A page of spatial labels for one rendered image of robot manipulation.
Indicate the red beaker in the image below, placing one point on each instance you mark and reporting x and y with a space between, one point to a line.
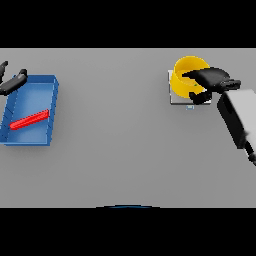
29 119

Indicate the pale square measuring scale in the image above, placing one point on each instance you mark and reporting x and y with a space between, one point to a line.
176 99

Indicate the yellow bowl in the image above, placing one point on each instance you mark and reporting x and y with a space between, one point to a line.
182 83

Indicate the blue tray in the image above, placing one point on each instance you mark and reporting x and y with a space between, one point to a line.
31 110

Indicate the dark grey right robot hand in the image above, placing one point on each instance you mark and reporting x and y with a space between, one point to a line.
210 78

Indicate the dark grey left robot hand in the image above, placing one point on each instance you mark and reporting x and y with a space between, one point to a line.
12 83

